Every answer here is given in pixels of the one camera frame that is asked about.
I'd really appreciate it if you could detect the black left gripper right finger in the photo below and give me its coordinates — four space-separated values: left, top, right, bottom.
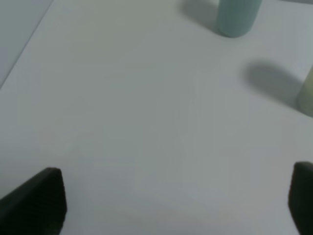
288 162 313 235

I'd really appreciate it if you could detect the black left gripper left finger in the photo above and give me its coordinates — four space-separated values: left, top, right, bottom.
0 167 67 235

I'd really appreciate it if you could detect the pale green plastic cup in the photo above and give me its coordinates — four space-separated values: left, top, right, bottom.
296 67 313 117

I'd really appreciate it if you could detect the teal plastic cup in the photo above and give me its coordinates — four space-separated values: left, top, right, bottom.
216 0 262 38

